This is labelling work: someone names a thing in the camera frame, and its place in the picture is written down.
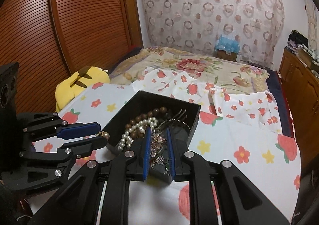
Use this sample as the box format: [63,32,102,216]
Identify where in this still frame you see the silver hair pins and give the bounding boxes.
[158,109,187,128]

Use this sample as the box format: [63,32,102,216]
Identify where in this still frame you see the white pearl necklace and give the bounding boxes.
[117,116,159,152]

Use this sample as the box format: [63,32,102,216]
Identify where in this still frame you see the black jewelry box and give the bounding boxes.
[100,90,202,185]

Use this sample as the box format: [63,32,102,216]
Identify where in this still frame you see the strawberry flower print cloth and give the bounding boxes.
[30,69,301,225]

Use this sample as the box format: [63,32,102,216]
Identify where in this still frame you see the silver bangle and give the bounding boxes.
[159,118,191,133]

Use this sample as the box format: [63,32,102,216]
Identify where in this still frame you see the cardboard box with blue bag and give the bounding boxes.
[215,35,240,62]

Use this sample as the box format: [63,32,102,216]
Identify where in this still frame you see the circle pattern lace curtain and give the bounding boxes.
[142,0,284,67]

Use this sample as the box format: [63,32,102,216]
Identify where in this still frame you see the brown louvered wardrobe door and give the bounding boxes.
[1,0,143,113]

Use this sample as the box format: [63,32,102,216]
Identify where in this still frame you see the rose gold earring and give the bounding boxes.
[151,133,166,152]

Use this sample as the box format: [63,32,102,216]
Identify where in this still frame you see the yellow plush toy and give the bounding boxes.
[55,66,110,112]

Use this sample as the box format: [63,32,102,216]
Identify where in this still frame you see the brown wooden bead bracelet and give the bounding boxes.
[124,106,169,141]

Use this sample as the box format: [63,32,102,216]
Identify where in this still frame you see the green stone silver bracelet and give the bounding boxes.
[149,149,173,175]

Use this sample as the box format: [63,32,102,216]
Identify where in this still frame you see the wooden sideboard cabinet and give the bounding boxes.
[280,49,318,173]

